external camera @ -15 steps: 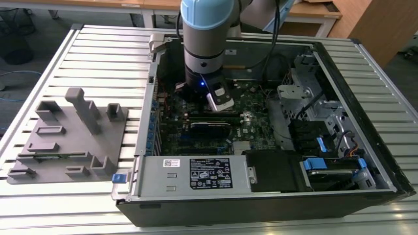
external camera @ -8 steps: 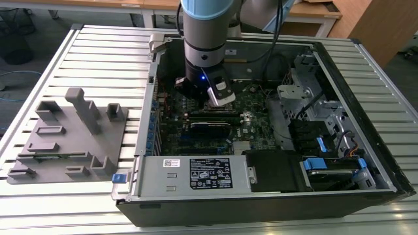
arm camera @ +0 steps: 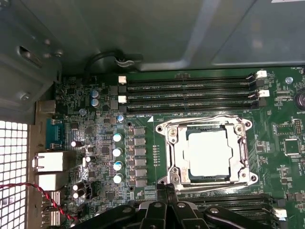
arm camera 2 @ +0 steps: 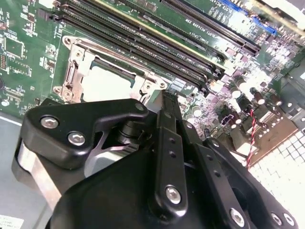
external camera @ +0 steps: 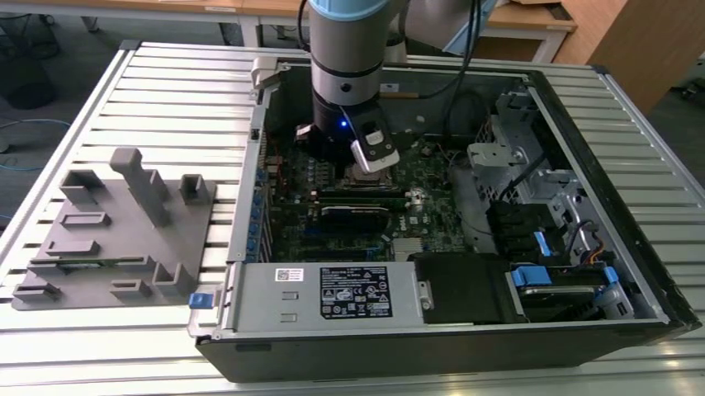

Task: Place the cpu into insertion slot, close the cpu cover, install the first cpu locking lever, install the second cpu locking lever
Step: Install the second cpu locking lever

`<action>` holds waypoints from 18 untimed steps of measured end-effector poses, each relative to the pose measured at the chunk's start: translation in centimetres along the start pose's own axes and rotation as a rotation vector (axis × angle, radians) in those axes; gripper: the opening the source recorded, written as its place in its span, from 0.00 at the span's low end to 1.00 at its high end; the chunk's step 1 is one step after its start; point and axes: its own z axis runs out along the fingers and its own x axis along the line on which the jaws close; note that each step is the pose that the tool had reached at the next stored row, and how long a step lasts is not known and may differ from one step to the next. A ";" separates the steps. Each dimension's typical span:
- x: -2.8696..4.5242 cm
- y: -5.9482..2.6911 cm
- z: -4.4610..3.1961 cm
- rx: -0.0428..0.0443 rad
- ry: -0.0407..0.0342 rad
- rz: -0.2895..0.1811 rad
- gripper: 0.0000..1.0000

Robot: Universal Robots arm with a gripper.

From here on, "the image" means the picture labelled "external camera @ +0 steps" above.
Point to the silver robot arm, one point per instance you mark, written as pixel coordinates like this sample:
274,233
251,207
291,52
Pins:
343,41

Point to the black graphics card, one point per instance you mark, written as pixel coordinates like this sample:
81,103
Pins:
355,222

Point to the grey plastic case latch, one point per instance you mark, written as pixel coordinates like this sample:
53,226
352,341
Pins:
263,72

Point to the green motherboard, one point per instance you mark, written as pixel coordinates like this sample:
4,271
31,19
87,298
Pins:
435,206

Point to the silver finned heatsink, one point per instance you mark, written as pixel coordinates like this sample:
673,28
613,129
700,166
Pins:
407,245

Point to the perforated metal drive cage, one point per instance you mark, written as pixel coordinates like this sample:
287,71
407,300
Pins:
490,181

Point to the black fan shroud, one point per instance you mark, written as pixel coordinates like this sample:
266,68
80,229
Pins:
517,222

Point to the silver power supply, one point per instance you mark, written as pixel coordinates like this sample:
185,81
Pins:
259,307

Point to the blue case latch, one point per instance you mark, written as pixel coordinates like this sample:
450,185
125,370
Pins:
199,301

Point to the blue plastic tab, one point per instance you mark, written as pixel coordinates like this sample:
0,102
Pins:
542,244

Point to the grey parts rack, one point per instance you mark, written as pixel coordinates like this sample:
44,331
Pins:
120,247

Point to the hard disk in blue carrier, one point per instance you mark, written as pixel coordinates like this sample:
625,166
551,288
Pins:
531,275

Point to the green RAM stick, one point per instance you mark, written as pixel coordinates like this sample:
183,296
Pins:
88,263

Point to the black PC case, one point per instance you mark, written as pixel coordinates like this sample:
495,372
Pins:
384,359

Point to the black round bin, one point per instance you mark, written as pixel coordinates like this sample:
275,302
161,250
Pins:
29,95

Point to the wooden cabinet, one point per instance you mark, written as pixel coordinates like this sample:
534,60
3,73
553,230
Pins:
638,45

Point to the black chair base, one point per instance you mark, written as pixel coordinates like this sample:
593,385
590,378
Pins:
694,90

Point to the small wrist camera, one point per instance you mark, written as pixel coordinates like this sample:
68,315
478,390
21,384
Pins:
306,134

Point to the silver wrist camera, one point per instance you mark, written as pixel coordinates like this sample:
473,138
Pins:
376,154

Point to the silver metal bracket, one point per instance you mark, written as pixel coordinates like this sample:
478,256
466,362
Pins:
490,154

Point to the black plastic duct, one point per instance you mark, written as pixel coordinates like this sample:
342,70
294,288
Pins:
467,288

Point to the wooden desk white frame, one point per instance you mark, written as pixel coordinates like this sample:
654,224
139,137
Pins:
164,5
537,24

